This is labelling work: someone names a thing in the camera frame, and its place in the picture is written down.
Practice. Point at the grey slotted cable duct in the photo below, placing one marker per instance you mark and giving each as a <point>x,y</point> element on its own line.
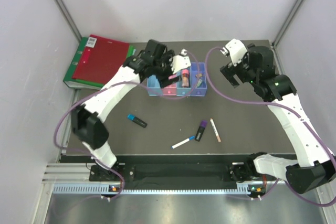
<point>107,189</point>

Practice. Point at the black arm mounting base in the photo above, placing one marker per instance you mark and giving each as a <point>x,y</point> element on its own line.
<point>208,171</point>

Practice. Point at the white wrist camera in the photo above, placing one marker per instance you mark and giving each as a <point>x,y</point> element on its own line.
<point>181,62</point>
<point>236,50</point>

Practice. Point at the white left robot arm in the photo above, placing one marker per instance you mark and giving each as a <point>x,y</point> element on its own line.
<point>87,119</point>

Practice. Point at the light green highlighter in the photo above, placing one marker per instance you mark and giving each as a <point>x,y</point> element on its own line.
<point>199,83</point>

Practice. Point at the light blue drawer box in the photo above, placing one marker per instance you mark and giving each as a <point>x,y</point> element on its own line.
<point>182,91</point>

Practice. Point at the purple-capped black highlighter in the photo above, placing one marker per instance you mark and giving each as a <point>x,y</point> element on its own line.
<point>200,130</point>

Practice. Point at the blue end drawer box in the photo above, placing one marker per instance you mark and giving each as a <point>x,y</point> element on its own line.
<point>153,86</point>

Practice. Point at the aluminium frame post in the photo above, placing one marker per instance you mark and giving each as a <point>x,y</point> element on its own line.
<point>287,22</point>
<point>69,19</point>

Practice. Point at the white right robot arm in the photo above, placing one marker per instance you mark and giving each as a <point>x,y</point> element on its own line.
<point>313,167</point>

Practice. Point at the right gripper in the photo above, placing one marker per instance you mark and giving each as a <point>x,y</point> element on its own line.
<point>230,70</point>

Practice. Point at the pink plastic drawer box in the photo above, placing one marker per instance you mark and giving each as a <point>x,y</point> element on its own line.
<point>170,90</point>

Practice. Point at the aluminium frame post right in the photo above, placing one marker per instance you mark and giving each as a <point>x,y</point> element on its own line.
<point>287,22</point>

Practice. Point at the blue-capped black highlighter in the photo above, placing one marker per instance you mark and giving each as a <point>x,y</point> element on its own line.
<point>137,121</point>

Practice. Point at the purple plastic drawer box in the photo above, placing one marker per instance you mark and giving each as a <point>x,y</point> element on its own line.
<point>195,69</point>

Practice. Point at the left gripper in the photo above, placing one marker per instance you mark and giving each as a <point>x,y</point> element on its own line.
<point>164,81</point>

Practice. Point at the pink-capped marker tube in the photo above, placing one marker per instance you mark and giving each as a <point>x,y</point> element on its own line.
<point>185,78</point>

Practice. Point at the aluminium frame post left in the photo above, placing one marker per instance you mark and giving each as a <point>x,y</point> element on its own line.
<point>69,19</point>

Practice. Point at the white blue-capped marker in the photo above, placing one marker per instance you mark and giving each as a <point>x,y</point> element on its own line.
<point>183,142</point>

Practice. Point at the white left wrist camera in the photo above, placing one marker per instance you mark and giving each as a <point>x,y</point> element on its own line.
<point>181,62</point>

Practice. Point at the red ring binder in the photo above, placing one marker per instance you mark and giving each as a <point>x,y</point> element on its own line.
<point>101,59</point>

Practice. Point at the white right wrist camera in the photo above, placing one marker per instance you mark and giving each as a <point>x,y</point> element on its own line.
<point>236,50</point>

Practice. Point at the white pink marker pen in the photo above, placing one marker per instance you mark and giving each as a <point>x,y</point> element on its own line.
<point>215,130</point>

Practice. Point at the aluminium front rail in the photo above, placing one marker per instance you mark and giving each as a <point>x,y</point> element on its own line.
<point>269,201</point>

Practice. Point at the green ring binder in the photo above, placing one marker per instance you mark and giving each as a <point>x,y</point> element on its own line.
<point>79,84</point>

